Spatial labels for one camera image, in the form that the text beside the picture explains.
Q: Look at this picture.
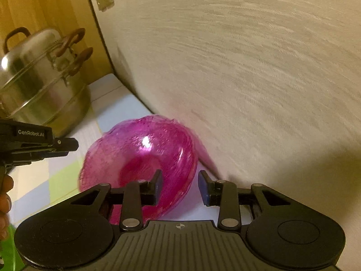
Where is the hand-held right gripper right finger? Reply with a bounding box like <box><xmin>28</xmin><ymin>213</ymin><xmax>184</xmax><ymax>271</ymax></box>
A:
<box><xmin>197</xmin><ymin>170</ymin><xmax>292</xmax><ymax>230</ymax></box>

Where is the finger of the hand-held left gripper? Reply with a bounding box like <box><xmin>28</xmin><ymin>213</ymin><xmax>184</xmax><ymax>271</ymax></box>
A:
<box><xmin>42</xmin><ymin>150</ymin><xmax>69</xmax><ymax>160</ymax></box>
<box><xmin>52</xmin><ymin>137</ymin><xmax>79</xmax><ymax>152</ymax></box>

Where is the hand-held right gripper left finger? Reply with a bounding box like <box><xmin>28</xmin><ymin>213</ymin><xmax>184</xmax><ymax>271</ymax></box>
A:
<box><xmin>70</xmin><ymin>169</ymin><xmax>163</xmax><ymax>231</ymax></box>

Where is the large pink glass plate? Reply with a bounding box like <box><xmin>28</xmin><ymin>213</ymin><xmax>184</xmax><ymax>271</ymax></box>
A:
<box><xmin>78</xmin><ymin>115</ymin><xmax>198</xmax><ymax>224</ymax></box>

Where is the person's left hand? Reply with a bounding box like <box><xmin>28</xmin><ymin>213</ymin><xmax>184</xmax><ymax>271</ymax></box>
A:
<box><xmin>0</xmin><ymin>173</ymin><xmax>14</xmax><ymax>241</ymax></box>

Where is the checkered tablecloth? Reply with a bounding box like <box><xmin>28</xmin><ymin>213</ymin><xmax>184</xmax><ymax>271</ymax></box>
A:
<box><xmin>6</xmin><ymin>73</ymin><xmax>220</xmax><ymax>232</ymax></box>

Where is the stainless steel steamer pot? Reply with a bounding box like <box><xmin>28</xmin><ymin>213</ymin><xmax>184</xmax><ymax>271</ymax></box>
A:
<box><xmin>0</xmin><ymin>27</ymin><xmax>94</xmax><ymax>137</ymax></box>

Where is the yellow wooden panel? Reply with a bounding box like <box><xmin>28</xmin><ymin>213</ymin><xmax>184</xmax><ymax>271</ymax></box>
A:
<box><xmin>0</xmin><ymin>0</ymin><xmax>114</xmax><ymax>86</ymax></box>

